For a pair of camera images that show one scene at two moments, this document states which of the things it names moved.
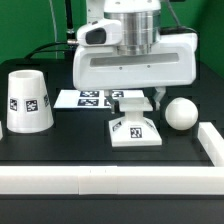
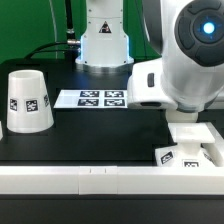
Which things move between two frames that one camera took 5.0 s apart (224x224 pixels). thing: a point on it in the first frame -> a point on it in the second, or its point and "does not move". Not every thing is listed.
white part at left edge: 1,132 does not move
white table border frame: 122,180 does not move
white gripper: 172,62 -> 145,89
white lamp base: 133,129 -> 188,152
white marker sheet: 92,99 does not move
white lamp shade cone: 29,107 does not move
